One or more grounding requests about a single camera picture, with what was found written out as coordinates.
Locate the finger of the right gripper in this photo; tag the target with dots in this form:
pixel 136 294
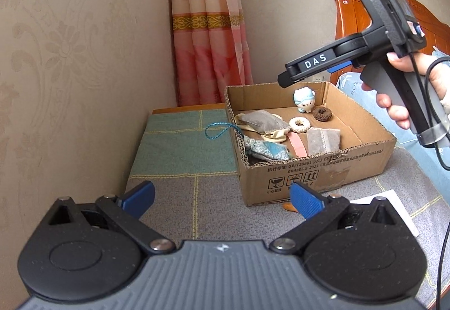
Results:
pixel 338 52
pixel 337 68

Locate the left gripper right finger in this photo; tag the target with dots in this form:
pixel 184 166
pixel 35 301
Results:
pixel 355 250

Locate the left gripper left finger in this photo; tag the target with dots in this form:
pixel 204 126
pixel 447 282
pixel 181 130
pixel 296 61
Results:
pixel 87 251

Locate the brown knitted hair scrunchie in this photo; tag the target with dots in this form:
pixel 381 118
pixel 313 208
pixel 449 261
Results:
pixel 322 114

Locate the white cloth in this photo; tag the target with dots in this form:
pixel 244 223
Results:
pixel 397 204

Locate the grey sachet bag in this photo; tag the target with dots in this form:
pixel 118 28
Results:
pixel 262 121
pixel 322 141

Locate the pink silicone piece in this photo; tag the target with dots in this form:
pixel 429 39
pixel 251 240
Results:
pixel 297 144

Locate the person's right hand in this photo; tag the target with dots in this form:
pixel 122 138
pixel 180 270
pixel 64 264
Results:
pixel 408 91

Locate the blue white plush toy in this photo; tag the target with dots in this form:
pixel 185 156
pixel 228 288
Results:
pixel 304 99

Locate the brown cardboard box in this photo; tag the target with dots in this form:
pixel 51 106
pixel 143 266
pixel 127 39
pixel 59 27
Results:
pixel 365 145

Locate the cream knitted hair scrunchie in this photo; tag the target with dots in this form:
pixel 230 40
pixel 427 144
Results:
pixel 299 124

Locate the yellow folded cloth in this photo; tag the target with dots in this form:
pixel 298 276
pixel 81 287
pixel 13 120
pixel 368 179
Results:
pixel 277 136

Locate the small orange cone object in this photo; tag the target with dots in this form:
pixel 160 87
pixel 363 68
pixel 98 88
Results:
pixel 289 207

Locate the blue embroidered sachet pouch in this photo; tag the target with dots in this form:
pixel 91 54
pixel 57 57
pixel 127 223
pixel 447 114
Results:
pixel 265 150

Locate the pink patterned curtain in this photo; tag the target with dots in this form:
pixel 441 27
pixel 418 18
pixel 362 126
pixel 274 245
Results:
pixel 211 49

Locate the grey green checked blanket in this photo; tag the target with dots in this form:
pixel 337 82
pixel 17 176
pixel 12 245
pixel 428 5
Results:
pixel 190 160

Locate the white wall socket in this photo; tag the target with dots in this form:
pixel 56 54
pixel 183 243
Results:
pixel 316 78

